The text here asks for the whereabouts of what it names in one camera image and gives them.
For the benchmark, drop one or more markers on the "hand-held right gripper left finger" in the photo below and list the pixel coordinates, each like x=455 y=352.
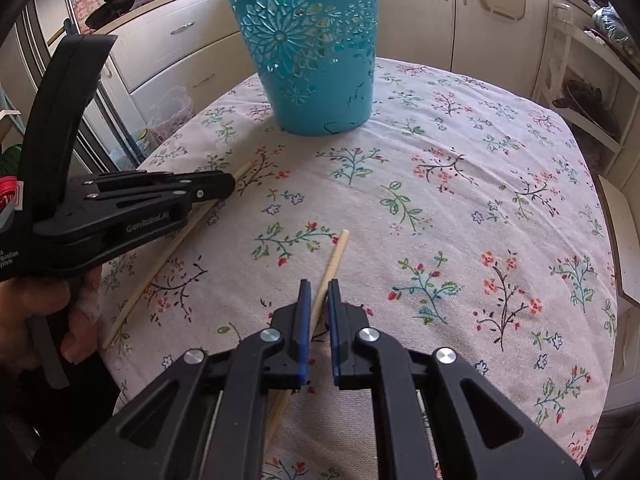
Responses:
x=302 y=340

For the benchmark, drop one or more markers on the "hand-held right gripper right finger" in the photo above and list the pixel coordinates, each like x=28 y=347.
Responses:
x=336 y=340

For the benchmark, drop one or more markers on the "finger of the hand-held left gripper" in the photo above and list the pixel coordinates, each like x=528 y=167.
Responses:
x=200 y=185

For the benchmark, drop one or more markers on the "wooden chopstick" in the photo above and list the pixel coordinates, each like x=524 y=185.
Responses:
x=332 y=265
x=150 y=280

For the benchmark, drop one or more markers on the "teal perforated metal bucket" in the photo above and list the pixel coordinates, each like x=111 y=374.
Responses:
x=320 y=85

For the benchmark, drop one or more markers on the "person's left hand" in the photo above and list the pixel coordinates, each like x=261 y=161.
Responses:
x=30 y=300

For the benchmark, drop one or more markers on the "green fabric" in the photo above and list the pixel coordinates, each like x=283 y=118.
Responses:
x=10 y=160

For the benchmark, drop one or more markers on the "floral bin with plastic bag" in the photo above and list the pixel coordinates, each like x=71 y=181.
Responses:
x=170 y=110

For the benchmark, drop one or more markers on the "black wok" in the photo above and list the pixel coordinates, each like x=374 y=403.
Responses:
x=107 y=10

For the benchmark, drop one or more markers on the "cream drawer unit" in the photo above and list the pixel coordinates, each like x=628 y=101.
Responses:
x=165 y=45

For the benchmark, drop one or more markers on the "floral tablecloth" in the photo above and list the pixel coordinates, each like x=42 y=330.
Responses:
x=450 y=210

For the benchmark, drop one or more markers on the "cream sink base cabinets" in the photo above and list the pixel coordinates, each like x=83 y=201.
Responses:
x=425 y=10

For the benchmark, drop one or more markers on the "white flat board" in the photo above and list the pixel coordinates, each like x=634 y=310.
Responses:
x=625 y=240

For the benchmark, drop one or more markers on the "dark pan in trolley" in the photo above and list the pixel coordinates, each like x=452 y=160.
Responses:
x=590 y=105

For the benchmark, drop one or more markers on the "white trolley rack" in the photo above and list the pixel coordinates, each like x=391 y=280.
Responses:
x=560 y=60

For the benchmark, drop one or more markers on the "plastic bag of vegetables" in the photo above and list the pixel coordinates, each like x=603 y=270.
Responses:
x=612 y=30

